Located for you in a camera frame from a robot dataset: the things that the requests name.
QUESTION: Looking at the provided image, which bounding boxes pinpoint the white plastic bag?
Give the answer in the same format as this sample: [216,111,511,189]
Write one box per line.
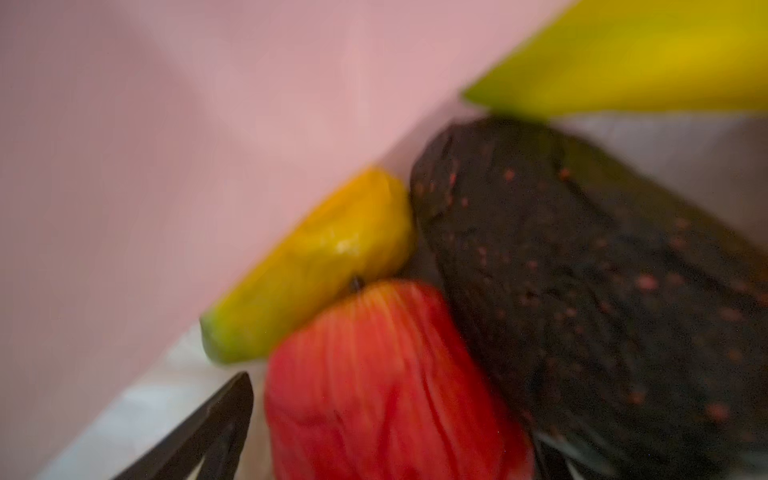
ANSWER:
[0,0,768,480]

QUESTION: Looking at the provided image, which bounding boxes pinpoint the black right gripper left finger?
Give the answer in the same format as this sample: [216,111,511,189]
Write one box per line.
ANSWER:
[116,371,254,480]

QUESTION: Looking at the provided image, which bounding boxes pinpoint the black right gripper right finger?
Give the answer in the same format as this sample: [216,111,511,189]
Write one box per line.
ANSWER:
[532,437,574,480]

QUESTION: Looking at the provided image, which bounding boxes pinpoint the yellow banana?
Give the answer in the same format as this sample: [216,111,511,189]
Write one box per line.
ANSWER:
[462,1,767,119]

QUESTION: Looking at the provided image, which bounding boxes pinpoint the red fruit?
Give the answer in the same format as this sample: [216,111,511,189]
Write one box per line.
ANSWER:
[264,280,534,479]

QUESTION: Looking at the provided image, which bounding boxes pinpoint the dark avocado fruit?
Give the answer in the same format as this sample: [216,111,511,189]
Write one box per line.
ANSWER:
[410,116,767,479]

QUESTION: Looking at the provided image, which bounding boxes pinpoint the yellow fruit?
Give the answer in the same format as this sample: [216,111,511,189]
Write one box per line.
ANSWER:
[199,167,417,364]

